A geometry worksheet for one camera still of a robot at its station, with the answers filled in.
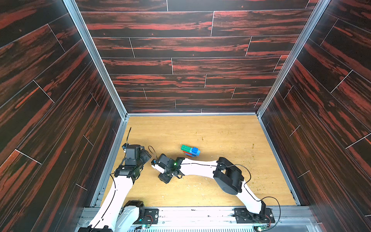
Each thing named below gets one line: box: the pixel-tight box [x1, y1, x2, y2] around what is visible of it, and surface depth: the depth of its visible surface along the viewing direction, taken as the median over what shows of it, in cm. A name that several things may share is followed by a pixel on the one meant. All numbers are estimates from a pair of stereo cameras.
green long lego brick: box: [180, 144, 192, 153], surface depth 93 cm
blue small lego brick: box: [191, 146, 201, 157], surface depth 92 cm
